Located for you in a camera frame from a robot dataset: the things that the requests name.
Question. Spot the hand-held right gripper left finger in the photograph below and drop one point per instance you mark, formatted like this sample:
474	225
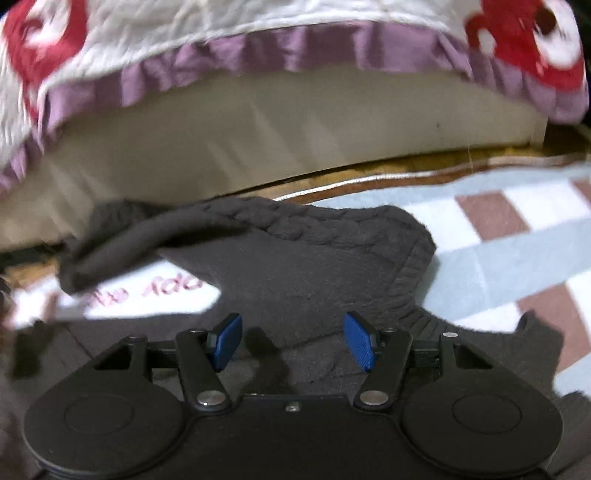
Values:
227	341

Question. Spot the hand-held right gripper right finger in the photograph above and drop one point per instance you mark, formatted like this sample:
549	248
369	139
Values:
360	341

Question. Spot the dark grey knit sweater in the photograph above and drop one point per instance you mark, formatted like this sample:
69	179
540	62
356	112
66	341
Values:
323	277

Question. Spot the checked pink blue mat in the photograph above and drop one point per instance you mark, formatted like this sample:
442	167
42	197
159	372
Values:
508	258

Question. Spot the white quilt purple ruffle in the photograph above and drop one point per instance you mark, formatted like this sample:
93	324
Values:
184	27

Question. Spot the beige bed frame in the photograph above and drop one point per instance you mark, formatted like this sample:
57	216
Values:
277	129

